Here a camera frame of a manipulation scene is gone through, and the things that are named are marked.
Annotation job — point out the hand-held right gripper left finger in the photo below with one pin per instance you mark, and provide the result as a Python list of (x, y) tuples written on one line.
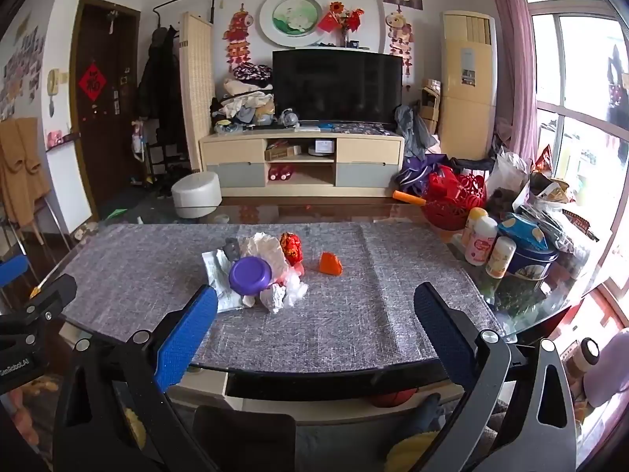
[(189, 337)]

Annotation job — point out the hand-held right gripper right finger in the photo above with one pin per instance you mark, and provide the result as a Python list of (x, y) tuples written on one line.
[(442, 334)]

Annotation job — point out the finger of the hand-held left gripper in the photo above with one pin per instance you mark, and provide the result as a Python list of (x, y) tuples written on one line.
[(54, 295), (12, 269)]

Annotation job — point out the white paper packet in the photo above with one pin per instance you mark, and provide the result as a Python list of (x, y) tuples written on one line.
[(216, 280)]

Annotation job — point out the purple plastic lid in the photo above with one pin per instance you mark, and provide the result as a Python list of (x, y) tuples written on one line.
[(250, 278)]

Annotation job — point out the small white paper ball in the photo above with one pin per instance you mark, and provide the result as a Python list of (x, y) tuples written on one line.
[(273, 301)]

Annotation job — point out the grey trash bin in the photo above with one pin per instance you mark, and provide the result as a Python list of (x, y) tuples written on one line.
[(245, 440)]

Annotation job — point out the orange plastic piece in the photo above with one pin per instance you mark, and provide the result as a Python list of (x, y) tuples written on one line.
[(330, 264)]

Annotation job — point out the white table base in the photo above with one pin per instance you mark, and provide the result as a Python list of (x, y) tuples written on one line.
[(206, 393)]

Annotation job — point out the grey table mat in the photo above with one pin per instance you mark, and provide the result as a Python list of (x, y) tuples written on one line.
[(417, 260), (147, 265)]

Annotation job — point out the basketball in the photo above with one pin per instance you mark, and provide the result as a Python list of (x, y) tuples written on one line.
[(393, 397)]

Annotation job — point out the white bottle yellow label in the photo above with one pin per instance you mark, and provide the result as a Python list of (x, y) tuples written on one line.
[(500, 258)]

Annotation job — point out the brown hanging coat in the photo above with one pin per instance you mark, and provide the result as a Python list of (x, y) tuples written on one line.
[(22, 172)]

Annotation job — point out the small grey crumpled wrapper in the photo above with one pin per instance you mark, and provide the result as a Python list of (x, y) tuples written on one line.
[(231, 248)]

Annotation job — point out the yellow slipper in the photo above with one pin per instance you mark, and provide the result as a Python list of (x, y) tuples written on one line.
[(133, 425), (413, 452)]

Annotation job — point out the round blue tin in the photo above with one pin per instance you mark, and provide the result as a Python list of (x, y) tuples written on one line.
[(533, 263)]

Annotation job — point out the white bottle yellow cap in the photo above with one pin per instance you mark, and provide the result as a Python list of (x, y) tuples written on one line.
[(471, 221)]

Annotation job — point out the blue snack packet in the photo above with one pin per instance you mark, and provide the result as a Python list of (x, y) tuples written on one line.
[(523, 231)]

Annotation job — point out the red foil wrapper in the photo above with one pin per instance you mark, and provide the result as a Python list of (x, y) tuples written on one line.
[(291, 248)]

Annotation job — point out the red plastic basket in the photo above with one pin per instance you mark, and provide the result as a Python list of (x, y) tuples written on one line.
[(452, 196)]

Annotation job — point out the orange stick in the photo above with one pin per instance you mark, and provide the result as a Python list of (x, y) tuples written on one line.
[(408, 197)]

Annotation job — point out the white round stool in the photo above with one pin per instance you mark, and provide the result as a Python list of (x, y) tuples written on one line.
[(196, 194)]

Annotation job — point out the white jar brown lid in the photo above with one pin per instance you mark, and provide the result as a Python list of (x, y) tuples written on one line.
[(585, 356)]

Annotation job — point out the dark brown door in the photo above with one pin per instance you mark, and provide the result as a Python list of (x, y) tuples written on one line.
[(98, 147)]

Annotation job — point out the purple cloth bag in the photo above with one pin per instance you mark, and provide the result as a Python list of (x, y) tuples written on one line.
[(415, 174)]

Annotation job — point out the lavender cloth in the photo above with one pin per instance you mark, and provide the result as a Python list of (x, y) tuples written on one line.
[(609, 368)]

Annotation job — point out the pile of snack bags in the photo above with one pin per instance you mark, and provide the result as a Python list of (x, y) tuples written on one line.
[(540, 191)]

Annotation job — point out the beige television cabinet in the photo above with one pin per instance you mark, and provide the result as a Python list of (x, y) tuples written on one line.
[(236, 150)]

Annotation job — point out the red diamond door decoration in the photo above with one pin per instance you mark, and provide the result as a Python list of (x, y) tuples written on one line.
[(92, 81)]

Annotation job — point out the grey jacket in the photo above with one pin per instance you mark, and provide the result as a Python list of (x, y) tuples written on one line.
[(413, 128)]

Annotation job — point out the cream standing air conditioner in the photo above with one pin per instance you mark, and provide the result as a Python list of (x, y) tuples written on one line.
[(467, 108)]

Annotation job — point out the cardboard box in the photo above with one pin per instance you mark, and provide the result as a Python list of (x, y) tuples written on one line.
[(430, 103)]

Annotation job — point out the dark hanging coats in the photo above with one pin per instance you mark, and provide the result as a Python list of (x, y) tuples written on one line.
[(157, 78)]

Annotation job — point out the pile of clothes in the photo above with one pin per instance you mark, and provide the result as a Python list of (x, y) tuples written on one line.
[(245, 98)]

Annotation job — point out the rattan folding screen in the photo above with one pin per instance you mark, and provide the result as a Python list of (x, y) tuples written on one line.
[(196, 88)]

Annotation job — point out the black television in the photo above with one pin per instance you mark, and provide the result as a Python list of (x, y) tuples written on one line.
[(336, 86)]

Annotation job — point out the pink curtain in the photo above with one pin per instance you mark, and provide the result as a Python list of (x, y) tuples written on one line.
[(511, 59)]

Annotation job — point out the window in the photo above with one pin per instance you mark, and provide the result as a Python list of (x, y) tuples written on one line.
[(580, 83)]

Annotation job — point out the red fish hanging decoration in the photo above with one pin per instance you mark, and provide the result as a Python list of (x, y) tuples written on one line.
[(238, 34)]

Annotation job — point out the vase with red flags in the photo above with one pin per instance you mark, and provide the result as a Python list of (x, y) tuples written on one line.
[(344, 19)]

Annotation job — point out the beige wall intercom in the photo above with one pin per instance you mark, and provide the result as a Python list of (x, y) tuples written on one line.
[(52, 81)]

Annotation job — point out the wall photo collage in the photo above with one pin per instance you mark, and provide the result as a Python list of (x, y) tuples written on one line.
[(22, 73)]

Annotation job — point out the red hanging wall ornament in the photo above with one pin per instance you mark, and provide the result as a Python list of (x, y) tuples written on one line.
[(399, 34)]

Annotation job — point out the round wall painting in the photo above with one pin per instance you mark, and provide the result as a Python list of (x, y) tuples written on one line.
[(295, 19)]

